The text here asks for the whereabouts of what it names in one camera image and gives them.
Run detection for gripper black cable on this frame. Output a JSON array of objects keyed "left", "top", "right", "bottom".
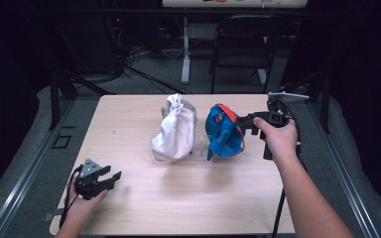
[
  {"left": 270, "top": 98, "right": 304, "bottom": 238},
  {"left": 59, "top": 164, "right": 84, "bottom": 230}
]

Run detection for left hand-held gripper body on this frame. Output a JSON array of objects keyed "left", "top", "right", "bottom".
[{"left": 74, "top": 158, "right": 112, "bottom": 201}]

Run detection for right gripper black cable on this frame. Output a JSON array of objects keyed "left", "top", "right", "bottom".
[{"left": 270, "top": 98, "right": 304, "bottom": 238}]

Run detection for blue and orange cap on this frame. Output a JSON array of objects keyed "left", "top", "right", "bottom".
[{"left": 204, "top": 102, "right": 247, "bottom": 163}]

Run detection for clear acrylic slotted rack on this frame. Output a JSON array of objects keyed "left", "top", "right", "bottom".
[{"left": 151, "top": 132, "right": 220, "bottom": 164}]

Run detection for person's left hand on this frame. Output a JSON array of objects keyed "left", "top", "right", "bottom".
[{"left": 64, "top": 175, "right": 110, "bottom": 220}]

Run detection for black tape square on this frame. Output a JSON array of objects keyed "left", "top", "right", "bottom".
[{"left": 51, "top": 133, "right": 73, "bottom": 151}]

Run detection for grey tape strip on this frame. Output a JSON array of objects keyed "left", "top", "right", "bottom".
[{"left": 42, "top": 207, "right": 65, "bottom": 222}]

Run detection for person's right hand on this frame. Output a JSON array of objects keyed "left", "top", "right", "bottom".
[{"left": 253, "top": 116, "right": 300, "bottom": 164}]

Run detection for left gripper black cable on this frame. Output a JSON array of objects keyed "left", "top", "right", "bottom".
[{"left": 59, "top": 164, "right": 84, "bottom": 230}]

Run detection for white desk leg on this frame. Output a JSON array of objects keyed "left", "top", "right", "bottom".
[{"left": 180, "top": 16, "right": 193, "bottom": 85}]

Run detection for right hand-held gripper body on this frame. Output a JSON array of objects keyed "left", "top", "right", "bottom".
[{"left": 247, "top": 91, "right": 311, "bottom": 161}]

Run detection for black metal stand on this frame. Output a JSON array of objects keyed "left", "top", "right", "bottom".
[
  {"left": 47, "top": 63, "right": 115, "bottom": 132},
  {"left": 282, "top": 69, "right": 332, "bottom": 135}
]

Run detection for metal floor rail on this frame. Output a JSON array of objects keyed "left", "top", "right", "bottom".
[
  {"left": 310, "top": 95, "right": 381, "bottom": 238},
  {"left": 0, "top": 98, "right": 77, "bottom": 238}
]

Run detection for black floor cables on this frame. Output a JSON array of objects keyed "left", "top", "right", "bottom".
[{"left": 112, "top": 46, "right": 194, "bottom": 96}]

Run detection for black folding chair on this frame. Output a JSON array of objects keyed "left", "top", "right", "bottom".
[{"left": 208, "top": 14, "right": 285, "bottom": 95}]

